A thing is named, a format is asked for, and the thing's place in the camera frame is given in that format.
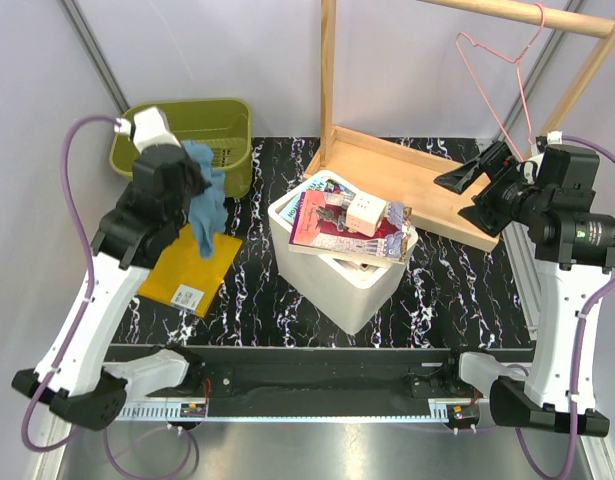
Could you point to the white square storage bin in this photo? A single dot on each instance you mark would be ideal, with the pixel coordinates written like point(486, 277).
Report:
point(347, 292)

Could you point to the white cube power adapter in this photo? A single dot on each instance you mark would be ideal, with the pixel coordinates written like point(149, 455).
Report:
point(365, 213)

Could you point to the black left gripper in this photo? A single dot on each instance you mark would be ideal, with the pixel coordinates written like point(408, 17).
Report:
point(201, 183)

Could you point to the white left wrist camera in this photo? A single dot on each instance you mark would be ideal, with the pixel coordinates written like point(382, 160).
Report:
point(149, 127)

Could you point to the wooden clothes rack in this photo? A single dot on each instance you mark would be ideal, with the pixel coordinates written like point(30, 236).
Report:
point(391, 68)

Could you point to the black marble pattern mat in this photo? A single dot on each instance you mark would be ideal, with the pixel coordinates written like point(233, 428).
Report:
point(451, 295)

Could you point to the books stack in bin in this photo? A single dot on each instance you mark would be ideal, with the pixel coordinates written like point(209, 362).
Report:
point(326, 215)

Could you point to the aluminium frame rail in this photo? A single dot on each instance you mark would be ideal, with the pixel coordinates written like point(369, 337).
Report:
point(90, 45)

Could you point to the teal tank top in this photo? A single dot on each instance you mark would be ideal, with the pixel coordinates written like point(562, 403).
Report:
point(208, 214)

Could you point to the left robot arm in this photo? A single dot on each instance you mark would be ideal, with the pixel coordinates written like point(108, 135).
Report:
point(72, 380)

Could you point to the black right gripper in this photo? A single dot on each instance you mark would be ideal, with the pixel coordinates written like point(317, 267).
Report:
point(500, 165)

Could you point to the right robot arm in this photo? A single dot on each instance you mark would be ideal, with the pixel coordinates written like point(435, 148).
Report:
point(575, 255)

